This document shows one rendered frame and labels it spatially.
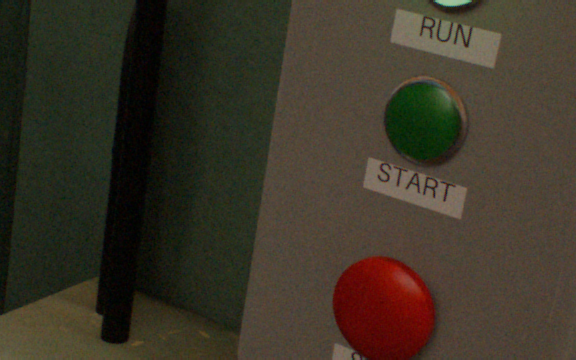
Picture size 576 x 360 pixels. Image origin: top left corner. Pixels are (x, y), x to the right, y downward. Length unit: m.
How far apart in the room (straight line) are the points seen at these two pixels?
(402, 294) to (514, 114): 0.06
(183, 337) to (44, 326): 0.05
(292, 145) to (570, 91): 0.08
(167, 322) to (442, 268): 0.15
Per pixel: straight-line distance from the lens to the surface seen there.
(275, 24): 0.42
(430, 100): 0.32
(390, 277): 0.33
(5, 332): 0.43
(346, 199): 0.34
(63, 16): 0.53
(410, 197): 0.33
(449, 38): 0.32
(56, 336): 0.43
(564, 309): 0.33
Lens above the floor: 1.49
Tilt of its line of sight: 18 degrees down
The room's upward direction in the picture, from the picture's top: 9 degrees clockwise
